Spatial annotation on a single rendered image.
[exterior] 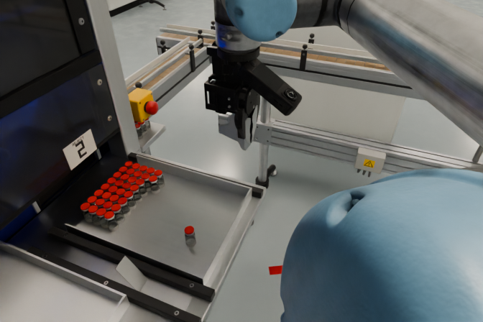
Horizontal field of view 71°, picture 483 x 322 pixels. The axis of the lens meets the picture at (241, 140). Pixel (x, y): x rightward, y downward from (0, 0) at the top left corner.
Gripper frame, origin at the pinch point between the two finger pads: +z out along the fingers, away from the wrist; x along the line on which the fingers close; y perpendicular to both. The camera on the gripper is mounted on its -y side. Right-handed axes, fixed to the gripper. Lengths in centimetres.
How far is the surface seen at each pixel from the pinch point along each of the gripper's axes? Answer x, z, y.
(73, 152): 9.8, 6.9, 38.5
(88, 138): 4.8, 6.3, 38.6
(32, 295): 34, 21, 30
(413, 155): -88, 55, -45
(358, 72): -83, 18, -14
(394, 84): -83, 21, -28
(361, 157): -80, 57, -23
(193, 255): 14.3, 21.2, 6.4
